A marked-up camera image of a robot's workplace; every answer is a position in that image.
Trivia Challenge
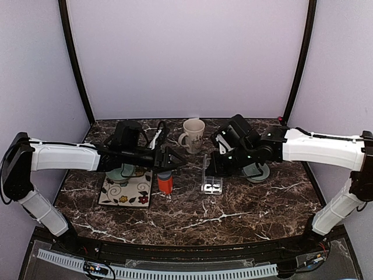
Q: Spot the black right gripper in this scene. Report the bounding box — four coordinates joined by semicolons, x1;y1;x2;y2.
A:
206;143;256;177

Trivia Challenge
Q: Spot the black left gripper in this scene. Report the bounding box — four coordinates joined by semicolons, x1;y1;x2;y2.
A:
122;146;187;174

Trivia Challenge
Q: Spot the orange bottle with grey lid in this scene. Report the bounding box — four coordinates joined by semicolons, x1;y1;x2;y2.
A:
157;170;173;195

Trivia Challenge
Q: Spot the clear plastic pill organizer box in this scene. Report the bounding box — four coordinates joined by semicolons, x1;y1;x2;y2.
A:
200;155;223;195

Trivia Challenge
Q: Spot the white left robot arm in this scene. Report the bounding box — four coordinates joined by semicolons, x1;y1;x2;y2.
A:
1;120;187;254

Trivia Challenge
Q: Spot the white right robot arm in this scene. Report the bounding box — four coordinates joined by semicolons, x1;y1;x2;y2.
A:
205;114;372;253

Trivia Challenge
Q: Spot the white ceramic mug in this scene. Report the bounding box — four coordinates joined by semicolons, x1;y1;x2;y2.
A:
178;118;205;155

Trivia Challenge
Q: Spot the green bowl right side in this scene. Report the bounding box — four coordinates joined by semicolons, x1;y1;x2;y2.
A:
242;163;270;183

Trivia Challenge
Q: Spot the floral square plate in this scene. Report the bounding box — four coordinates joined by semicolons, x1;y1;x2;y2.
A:
98;171;153;208

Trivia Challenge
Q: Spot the green bowl on plate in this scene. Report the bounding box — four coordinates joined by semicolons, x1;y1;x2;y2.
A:
105;163;135;183

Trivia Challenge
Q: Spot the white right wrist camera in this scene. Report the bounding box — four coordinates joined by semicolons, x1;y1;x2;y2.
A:
216;134;233;155

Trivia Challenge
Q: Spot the black front table rail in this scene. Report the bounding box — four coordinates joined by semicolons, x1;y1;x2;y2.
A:
52;233;330;265

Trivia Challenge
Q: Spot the white slotted cable duct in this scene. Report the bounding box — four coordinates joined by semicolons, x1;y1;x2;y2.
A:
37;249;278;279

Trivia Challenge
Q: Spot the black right frame post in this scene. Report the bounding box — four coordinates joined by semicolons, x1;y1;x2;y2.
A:
280;0;318;125

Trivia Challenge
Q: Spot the black frame post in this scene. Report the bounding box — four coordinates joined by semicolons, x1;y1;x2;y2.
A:
280;0;318;125
58;0;96;125

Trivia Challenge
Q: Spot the black left frame post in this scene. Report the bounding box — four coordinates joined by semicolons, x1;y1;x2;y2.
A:
58;0;96;125

